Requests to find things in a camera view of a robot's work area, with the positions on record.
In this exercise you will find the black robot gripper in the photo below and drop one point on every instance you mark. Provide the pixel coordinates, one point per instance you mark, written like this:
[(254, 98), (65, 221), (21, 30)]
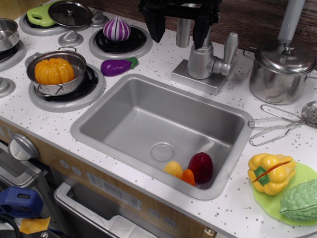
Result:
[(203, 12)]

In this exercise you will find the silver toy faucet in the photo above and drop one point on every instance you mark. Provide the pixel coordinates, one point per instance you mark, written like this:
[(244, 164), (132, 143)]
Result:
[(203, 70)]

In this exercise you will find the back right stove burner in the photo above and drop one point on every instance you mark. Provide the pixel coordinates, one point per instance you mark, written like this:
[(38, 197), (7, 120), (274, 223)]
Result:
[(137, 45)]

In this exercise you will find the purple white toy onion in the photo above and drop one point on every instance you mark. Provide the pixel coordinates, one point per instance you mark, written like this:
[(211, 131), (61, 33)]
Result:
[(116, 30)]

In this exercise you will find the grey stove knob back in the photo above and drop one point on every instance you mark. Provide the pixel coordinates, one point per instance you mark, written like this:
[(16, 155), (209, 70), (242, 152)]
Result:
[(98, 20)]

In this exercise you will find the grey stove knob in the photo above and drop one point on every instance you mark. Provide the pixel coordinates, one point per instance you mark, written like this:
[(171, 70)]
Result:
[(70, 39), (98, 20), (7, 86)]

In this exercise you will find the purple toy eggplant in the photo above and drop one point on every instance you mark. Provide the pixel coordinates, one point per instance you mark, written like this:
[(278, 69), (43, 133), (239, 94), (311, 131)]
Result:
[(114, 67)]

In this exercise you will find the grey toy sink basin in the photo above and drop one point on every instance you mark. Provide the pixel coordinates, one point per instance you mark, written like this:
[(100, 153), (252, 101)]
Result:
[(146, 124)]

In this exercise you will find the grey stove knob centre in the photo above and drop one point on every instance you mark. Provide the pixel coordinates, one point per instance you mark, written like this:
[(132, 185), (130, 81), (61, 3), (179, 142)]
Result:
[(70, 39)]

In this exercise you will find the front stove burner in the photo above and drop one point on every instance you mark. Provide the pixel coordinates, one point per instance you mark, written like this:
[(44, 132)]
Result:
[(87, 93)]

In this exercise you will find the steel pot lid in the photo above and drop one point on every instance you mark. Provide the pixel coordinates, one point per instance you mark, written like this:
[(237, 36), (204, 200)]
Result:
[(70, 14)]

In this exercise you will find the large steel pot with lid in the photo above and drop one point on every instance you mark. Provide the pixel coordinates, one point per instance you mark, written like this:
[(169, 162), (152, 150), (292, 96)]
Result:
[(280, 71)]

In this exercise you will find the grey vertical pole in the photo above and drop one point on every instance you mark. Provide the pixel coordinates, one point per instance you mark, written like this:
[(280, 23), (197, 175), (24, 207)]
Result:
[(290, 20)]

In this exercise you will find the orange toy pumpkin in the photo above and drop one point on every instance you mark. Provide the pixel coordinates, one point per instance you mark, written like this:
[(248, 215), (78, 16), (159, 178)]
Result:
[(53, 71)]

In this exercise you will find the green toy cutting board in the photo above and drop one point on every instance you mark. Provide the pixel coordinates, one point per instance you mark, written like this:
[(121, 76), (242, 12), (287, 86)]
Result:
[(40, 16)]

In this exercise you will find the dark red toy plum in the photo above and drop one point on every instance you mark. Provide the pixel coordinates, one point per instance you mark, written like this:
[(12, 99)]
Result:
[(201, 165)]

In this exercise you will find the yellow toy corn piece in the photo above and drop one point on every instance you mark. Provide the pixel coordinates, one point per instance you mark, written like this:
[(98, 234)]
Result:
[(174, 168)]

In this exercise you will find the back left stove burner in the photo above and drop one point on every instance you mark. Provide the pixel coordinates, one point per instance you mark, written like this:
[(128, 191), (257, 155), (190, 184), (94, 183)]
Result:
[(35, 30)]

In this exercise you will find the orange toy carrot piece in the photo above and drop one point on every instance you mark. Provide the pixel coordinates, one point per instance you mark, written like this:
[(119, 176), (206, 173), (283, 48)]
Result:
[(188, 177)]

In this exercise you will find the steel slotted spoon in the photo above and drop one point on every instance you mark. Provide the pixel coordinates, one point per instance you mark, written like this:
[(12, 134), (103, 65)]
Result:
[(308, 116)]

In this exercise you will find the steel pot at left edge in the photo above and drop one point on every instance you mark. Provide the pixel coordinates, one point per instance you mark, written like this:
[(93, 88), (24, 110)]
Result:
[(9, 36)]

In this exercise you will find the left edge stove burner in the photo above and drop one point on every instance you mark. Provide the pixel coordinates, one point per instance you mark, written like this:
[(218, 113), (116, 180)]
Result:
[(12, 57)]

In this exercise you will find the yellow toy bell pepper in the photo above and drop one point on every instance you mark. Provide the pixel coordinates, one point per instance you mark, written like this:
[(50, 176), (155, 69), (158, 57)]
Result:
[(270, 173)]

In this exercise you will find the grey stove knob left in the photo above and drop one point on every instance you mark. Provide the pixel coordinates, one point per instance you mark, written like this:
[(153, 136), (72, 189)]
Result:
[(7, 86)]

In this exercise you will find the grey oven dial knob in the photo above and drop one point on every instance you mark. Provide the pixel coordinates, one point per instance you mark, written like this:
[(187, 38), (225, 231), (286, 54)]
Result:
[(21, 148)]

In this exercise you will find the silver oven door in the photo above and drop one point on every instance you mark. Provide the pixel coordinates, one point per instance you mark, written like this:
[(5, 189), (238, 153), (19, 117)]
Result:
[(97, 217)]

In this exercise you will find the green toy bitter gourd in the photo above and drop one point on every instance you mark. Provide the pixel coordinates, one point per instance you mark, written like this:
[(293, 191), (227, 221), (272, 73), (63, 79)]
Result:
[(300, 202)]

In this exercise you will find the blue clamp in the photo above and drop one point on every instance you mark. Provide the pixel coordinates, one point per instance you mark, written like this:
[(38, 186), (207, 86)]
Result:
[(21, 202)]

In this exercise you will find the small steel pot with handles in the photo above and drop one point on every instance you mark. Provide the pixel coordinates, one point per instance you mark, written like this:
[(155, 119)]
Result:
[(77, 61)]

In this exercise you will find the steel wire utensil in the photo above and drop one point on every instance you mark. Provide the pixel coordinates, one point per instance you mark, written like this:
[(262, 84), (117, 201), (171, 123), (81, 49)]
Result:
[(255, 139)]

